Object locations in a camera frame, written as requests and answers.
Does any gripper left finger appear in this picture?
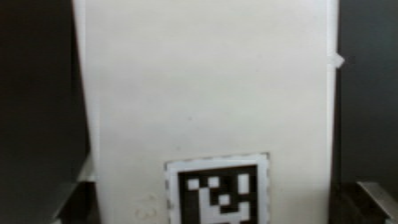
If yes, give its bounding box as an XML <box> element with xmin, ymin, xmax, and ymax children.
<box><xmin>50</xmin><ymin>182</ymin><xmax>99</xmax><ymax>224</ymax></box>

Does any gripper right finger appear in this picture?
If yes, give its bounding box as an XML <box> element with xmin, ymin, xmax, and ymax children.
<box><xmin>334</xmin><ymin>182</ymin><xmax>398</xmax><ymax>224</ymax></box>

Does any white box block with markers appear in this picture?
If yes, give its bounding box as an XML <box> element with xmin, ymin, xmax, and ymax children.
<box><xmin>71</xmin><ymin>0</ymin><xmax>343</xmax><ymax>224</ymax></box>

